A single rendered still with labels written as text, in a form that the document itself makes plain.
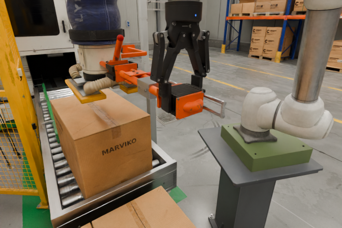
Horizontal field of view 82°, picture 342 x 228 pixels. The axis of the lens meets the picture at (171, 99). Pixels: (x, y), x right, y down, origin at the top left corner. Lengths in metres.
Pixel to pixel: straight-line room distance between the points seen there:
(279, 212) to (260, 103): 1.16
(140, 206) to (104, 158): 0.31
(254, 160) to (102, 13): 0.92
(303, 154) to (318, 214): 1.01
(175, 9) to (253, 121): 0.84
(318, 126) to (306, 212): 1.18
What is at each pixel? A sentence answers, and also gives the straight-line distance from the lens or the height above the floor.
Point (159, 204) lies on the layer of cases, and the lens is 1.17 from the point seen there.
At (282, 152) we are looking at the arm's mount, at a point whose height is 0.83.
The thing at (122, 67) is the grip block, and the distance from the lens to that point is 0.71.
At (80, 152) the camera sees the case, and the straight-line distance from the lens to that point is 1.03.
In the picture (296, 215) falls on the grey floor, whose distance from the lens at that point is 2.07.
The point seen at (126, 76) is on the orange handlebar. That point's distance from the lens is 0.65.
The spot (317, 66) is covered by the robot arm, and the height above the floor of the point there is 1.27.
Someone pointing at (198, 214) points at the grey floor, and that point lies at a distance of 1.84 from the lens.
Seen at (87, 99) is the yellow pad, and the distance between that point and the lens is 0.84.
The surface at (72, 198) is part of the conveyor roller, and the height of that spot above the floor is 0.55.
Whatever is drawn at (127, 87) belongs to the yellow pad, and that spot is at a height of 1.16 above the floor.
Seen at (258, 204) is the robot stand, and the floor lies 0.40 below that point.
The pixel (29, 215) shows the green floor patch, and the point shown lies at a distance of 2.14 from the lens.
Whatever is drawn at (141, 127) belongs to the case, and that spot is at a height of 0.89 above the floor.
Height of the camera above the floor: 1.44
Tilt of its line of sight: 22 degrees down
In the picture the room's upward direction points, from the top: straight up
